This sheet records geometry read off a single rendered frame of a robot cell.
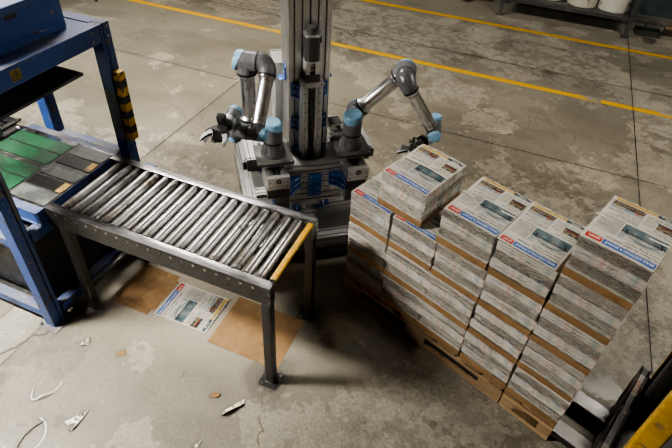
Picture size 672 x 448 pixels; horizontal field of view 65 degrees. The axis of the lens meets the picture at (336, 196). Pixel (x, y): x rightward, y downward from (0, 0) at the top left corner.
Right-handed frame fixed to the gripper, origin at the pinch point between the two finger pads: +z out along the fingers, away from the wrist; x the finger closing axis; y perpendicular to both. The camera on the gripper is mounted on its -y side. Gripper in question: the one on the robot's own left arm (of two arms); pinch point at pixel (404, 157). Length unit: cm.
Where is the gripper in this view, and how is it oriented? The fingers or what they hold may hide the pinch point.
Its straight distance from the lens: 321.7
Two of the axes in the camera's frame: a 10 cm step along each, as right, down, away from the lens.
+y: 0.5, -7.7, -6.3
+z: -6.7, 4.4, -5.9
